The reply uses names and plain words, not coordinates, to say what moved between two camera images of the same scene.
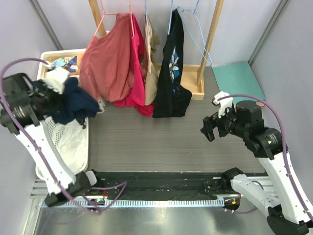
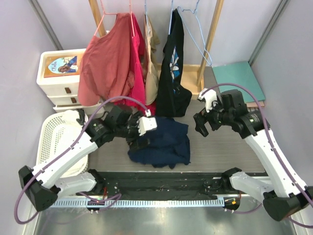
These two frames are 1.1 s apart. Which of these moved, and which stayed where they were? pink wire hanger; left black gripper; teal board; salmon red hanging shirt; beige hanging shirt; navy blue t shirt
Moved: navy blue t shirt; left black gripper
Stayed: beige hanging shirt; salmon red hanging shirt; teal board; pink wire hanger
